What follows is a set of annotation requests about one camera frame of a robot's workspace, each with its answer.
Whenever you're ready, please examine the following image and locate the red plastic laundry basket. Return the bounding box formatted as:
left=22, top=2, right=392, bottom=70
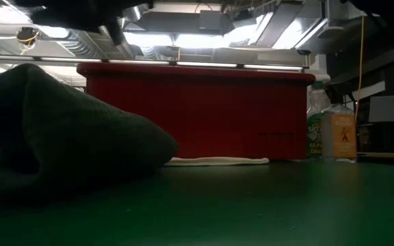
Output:
left=77, top=61, right=317, bottom=161

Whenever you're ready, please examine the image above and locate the yellow power cable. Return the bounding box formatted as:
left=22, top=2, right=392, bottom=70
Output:
left=354, top=15, right=365, bottom=120

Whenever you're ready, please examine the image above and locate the white canvas tote bag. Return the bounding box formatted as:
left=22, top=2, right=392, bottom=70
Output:
left=164, top=156, right=270, bottom=167

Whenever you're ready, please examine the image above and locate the white monitor screen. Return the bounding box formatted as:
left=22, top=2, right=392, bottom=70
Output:
left=367, top=94, right=394, bottom=124

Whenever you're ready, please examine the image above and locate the dark green shirt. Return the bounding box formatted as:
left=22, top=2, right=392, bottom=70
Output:
left=0, top=63, right=180, bottom=202

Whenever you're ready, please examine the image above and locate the green table mat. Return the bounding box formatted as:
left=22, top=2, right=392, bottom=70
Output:
left=0, top=160, right=394, bottom=246

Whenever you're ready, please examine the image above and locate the black device with yellow cable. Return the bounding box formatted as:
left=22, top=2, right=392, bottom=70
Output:
left=15, top=27, right=40, bottom=46

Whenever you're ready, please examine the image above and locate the clear bottle with orange label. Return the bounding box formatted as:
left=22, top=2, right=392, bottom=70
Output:
left=321, top=104, right=358, bottom=162

